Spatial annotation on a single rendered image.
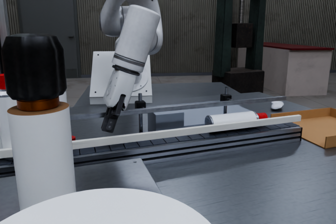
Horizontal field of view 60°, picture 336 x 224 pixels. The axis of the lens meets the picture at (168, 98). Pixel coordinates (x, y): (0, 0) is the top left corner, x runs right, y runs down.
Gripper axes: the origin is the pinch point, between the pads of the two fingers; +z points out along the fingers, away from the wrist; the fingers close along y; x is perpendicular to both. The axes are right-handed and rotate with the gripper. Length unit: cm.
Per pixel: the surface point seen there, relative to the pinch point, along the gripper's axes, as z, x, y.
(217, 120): -9.0, 30.5, 2.6
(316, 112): -20, 84, -11
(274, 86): -36, 388, -375
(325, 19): -257, 622, -546
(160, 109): -6.9, 14.1, -3.1
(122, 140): 2.3, 3.6, 4.5
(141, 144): 2.6, 9.6, 3.1
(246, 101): -16.8, 41.8, -2.5
